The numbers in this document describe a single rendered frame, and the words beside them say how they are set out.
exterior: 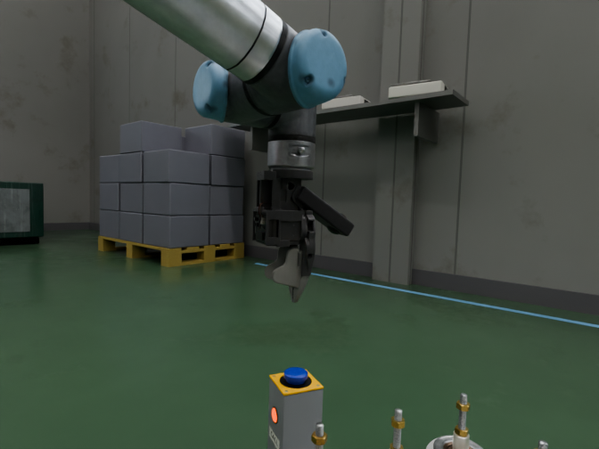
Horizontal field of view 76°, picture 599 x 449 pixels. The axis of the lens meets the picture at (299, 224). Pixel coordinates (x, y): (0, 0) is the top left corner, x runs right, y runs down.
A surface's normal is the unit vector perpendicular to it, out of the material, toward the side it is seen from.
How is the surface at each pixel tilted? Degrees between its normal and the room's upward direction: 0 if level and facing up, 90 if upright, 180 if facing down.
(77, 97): 90
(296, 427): 90
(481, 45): 90
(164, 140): 90
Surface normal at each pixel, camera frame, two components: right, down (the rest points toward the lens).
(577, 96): -0.63, 0.03
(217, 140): 0.76, 0.07
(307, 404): 0.40, 0.07
